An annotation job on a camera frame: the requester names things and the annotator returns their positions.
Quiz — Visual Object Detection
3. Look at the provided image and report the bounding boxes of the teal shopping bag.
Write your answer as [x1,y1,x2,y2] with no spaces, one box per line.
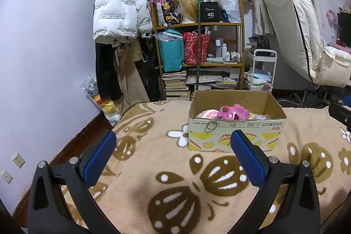
[158,30,185,72]

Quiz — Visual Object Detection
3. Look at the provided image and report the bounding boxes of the pink pouch with key ring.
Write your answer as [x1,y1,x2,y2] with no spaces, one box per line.
[195,109,220,131]

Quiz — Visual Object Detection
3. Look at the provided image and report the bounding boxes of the black garment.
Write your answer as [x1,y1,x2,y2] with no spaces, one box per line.
[95,42,122,101]

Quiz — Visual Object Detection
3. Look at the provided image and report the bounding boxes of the plastic bag of toys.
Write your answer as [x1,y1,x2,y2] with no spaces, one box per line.
[81,75,124,125]

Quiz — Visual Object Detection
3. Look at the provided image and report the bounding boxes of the white wall outlet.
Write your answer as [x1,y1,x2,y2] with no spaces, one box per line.
[0,170,14,184]
[11,152,26,169]

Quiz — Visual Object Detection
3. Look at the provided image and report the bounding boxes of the white folded mattress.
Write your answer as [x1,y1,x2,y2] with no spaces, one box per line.
[259,0,351,88]

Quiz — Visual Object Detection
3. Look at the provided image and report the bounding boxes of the pile of magazines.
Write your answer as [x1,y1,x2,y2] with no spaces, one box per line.
[185,74,238,90]

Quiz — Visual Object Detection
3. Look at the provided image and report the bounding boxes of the white plastic bag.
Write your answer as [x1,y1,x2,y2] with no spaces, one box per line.
[215,0,241,23]

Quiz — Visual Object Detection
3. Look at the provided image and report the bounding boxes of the black display box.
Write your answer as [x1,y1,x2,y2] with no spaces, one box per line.
[200,1,220,23]

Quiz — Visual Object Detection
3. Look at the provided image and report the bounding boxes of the white rolling cart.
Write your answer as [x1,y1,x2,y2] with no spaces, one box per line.
[244,49,277,93]

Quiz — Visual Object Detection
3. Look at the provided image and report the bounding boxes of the pink desk fan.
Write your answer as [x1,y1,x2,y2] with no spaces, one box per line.
[326,9,338,31]

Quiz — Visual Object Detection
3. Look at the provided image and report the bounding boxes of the beige trousers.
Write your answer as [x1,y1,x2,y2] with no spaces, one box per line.
[112,41,151,114]

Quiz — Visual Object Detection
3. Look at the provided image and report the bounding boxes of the red patterned bag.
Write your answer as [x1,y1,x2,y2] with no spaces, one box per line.
[183,31,211,64]

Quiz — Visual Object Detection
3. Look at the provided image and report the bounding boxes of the printed cardboard box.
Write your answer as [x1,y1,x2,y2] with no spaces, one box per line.
[188,90,287,152]

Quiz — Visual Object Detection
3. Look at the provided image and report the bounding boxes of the blonde wig on mannequin head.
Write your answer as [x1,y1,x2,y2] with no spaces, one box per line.
[175,0,198,24]

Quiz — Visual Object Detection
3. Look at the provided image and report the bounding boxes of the pink plush toy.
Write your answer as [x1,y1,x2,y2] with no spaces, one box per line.
[217,104,251,120]

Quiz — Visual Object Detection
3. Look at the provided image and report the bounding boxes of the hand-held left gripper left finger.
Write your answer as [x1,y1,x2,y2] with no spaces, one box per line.
[27,130,121,234]

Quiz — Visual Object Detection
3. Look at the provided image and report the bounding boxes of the green pole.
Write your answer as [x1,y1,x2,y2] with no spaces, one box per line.
[195,0,203,92]

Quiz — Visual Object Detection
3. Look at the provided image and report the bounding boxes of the group of cosmetic bottles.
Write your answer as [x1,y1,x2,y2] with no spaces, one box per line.
[214,38,242,63]

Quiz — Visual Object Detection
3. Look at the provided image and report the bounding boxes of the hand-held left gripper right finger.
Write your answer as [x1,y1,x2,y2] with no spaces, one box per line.
[230,129,322,234]

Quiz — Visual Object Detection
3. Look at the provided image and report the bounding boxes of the purple printed tote bag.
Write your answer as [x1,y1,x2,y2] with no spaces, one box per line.
[152,0,180,26]

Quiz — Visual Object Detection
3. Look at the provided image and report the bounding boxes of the clear plastic bag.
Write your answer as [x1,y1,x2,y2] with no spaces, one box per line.
[153,30,184,44]

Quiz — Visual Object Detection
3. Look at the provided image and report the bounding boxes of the beige brown patterned blanket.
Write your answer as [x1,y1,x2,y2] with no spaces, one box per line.
[59,100,351,234]

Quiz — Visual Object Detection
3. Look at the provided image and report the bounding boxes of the stack of books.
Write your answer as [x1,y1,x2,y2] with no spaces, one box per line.
[162,71,190,101]

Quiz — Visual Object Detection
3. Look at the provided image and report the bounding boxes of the wooden shelf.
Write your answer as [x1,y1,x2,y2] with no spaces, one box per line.
[150,0,245,101]

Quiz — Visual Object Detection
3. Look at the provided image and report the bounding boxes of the black case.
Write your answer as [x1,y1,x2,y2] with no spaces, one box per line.
[328,102,351,131]

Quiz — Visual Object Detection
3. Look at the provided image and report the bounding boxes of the black monitor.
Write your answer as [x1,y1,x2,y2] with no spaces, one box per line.
[337,12,351,46]

